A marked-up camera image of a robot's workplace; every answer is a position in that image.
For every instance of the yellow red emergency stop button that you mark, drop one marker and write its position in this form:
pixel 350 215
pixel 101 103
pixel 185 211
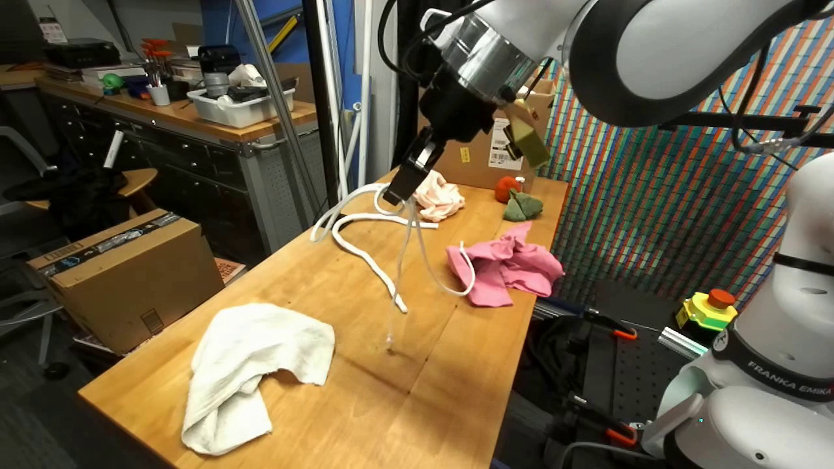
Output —
pixel 708 310

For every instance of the small orange object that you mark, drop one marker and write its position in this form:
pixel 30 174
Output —
pixel 158 47

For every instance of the white plastic bin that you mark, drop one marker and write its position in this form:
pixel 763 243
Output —
pixel 239 107

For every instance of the red plush ball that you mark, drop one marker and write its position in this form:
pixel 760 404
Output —
pixel 510 188

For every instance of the white tube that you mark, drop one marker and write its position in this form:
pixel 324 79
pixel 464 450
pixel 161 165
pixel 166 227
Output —
pixel 333 88
pixel 364 88

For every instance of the silver aluminium extrusion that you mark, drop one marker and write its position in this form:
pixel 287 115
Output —
pixel 685 342

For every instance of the white towel cloth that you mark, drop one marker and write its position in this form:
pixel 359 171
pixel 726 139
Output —
pixel 235 374

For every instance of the blue board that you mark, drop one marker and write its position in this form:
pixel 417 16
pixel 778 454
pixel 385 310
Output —
pixel 225 26

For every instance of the white cup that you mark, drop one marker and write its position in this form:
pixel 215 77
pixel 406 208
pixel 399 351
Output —
pixel 158 94

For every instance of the black case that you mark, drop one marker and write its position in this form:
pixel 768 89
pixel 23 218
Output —
pixel 82 53

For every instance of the olive green felt cloth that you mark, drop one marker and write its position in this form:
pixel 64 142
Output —
pixel 526 210

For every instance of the wooden workbench dark cabinets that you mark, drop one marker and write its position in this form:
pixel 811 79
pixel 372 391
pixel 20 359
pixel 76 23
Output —
pixel 172 158

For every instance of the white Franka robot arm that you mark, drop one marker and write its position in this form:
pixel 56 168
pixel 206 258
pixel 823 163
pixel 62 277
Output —
pixel 678 42

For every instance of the magenta pink cloth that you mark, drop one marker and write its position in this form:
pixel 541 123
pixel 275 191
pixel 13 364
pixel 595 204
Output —
pixel 505 264

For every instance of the small green object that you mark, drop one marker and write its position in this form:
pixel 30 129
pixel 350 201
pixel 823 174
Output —
pixel 112 83

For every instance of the wooden stool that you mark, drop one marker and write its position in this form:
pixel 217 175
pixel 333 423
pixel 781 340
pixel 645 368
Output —
pixel 139 182

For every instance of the silver slanted tripod pole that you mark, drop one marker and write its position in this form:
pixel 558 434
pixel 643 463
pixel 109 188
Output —
pixel 269 79

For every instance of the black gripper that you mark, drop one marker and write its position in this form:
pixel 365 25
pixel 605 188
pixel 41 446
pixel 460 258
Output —
pixel 446 107

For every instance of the black upright pole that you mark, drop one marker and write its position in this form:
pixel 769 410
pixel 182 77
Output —
pixel 320 106

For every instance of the cardboard box with black tape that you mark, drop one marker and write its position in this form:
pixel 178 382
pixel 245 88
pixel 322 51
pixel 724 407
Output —
pixel 132 277

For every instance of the black bag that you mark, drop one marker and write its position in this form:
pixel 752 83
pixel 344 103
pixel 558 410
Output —
pixel 79 200

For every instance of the pale peach cloth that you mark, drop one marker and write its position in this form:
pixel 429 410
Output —
pixel 438 201

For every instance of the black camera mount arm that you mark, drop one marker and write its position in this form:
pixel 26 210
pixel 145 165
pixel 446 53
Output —
pixel 757 120

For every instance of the grey office chair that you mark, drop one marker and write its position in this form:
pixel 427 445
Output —
pixel 23 304

